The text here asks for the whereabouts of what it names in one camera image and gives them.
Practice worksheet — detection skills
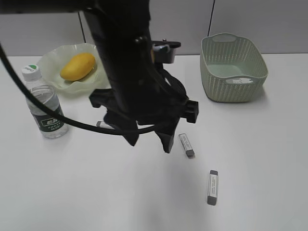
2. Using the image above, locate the clear water bottle green label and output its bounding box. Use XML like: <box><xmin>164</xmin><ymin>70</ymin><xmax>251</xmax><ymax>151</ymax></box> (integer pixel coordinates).
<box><xmin>21</xmin><ymin>64</ymin><xmax>69</xmax><ymax>139</ymax></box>

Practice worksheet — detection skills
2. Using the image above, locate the pale green wavy glass plate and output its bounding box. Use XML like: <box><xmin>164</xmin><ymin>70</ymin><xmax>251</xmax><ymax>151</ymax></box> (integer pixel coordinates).
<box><xmin>37</xmin><ymin>43</ymin><xmax>110</xmax><ymax>95</ymax></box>

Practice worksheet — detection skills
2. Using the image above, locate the yellow mango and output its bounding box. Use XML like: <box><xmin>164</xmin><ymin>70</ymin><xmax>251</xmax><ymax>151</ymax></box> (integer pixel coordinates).
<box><xmin>60</xmin><ymin>52</ymin><xmax>96</xmax><ymax>81</ymax></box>

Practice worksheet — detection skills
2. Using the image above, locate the pale green woven plastic basket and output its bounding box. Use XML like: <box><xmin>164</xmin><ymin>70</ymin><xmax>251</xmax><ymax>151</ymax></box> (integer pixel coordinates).
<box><xmin>200</xmin><ymin>33</ymin><xmax>268</xmax><ymax>103</ymax></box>

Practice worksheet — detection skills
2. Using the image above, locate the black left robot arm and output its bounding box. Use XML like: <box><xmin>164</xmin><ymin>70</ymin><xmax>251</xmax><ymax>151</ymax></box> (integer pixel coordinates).
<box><xmin>0</xmin><ymin>0</ymin><xmax>199</xmax><ymax>153</ymax></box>

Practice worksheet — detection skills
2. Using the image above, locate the black wall cable right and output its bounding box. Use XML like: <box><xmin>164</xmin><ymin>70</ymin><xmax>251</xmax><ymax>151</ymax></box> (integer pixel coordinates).
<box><xmin>207</xmin><ymin>0</ymin><xmax>216</xmax><ymax>37</ymax></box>

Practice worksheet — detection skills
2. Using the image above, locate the black wall cable left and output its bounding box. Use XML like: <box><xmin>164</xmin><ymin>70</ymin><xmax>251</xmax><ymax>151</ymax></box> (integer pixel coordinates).
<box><xmin>78</xmin><ymin>11</ymin><xmax>88</xmax><ymax>44</ymax></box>

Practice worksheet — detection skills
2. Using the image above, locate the grey white eraser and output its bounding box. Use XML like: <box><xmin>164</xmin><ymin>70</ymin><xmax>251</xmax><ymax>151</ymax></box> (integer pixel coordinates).
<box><xmin>207</xmin><ymin>170</ymin><xmax>218</xmax><ymax>205</ymax></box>
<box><xmin>179</xmin><ymin>133</ymin><xmax>195</xmax><ymax>158</ymax></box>
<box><xmin>96</xmin><ymin>121</ymin><xmax>114</xmax><ymax>129</ymax></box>

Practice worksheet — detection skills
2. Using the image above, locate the white waste paper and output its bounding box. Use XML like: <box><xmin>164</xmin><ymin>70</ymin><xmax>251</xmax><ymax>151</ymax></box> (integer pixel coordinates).
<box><xmin>226</xmin><ymin>77</ymin><xmax>253</xmax><ymax>85</ymax></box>

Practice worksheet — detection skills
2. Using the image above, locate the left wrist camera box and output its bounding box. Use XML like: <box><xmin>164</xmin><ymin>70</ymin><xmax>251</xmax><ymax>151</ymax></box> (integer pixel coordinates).
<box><xmin>152</xmin><ymin>39</ymin><xmax>181</xmax><ymax>64</ymax></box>

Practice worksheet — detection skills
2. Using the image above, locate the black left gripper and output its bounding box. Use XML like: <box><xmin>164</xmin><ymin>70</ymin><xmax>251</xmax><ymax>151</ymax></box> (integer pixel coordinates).
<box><xmin>89</xmin><ymin>69</ymin><xmax>199</xmax><ymax>154</ymax></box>

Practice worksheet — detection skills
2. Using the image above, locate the black wall cable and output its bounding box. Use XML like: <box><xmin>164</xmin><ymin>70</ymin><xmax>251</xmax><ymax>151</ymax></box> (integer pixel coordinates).
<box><xmin>78</xmin><ymin>11</ymin><xmax>88</xmax><ymax>44</ymax></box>
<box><xmin>207</xmin><ymin>0</ymin><xmax>216</xmax><ymax>37</ymax></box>

